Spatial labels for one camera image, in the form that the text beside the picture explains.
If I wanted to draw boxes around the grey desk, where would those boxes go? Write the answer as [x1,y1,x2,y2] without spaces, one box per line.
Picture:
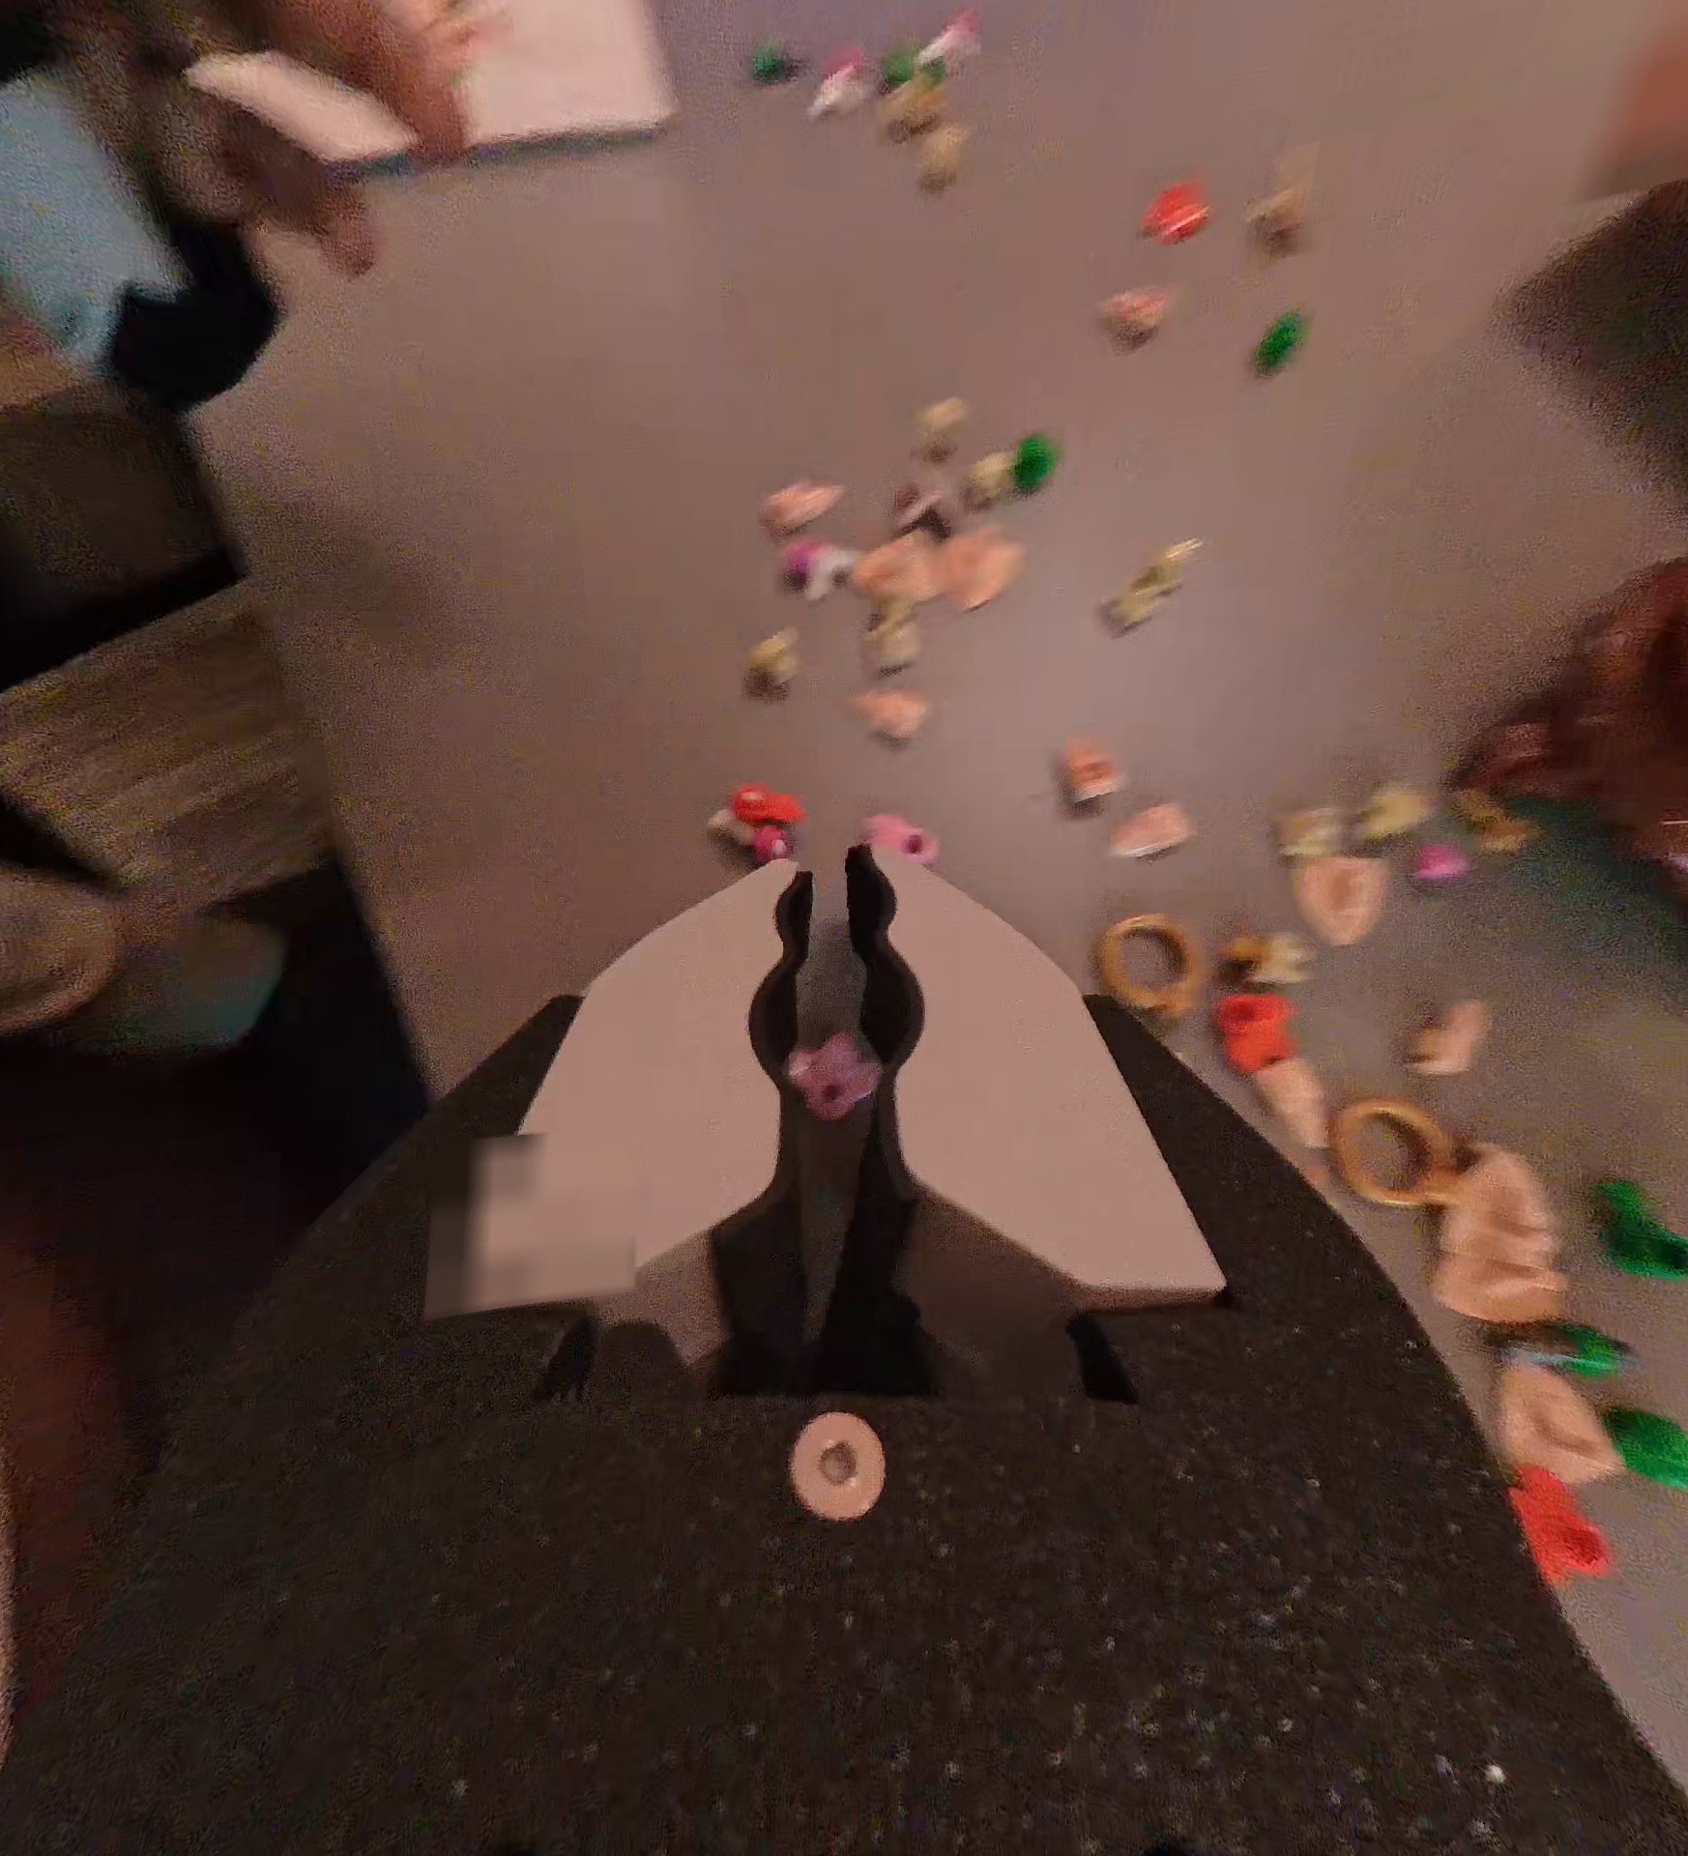
[182,0,1688,1856]

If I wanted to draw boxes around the pink flower brick piece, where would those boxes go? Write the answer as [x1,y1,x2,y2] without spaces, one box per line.
[785,1032,884,1121]

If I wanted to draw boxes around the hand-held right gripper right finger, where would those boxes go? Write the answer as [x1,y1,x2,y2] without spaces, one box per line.
[843,845,1228,1310]

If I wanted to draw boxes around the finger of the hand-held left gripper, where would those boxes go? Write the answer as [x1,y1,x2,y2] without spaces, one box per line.
[188,50,419,165]

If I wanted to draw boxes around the person's left hand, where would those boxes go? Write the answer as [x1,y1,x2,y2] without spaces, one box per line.
[211,0,501,280]

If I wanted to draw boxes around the scattered small brick pieces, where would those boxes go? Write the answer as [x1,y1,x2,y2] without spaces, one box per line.
[705,6,1688,1590]

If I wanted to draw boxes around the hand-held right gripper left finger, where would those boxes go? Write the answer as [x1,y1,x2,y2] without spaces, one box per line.
[495,859,804,1284]

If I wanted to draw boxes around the gold ring brick piece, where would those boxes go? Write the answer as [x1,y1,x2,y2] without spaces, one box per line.
[1325,1098,1458,1209]
[1096,911,1207,1026]

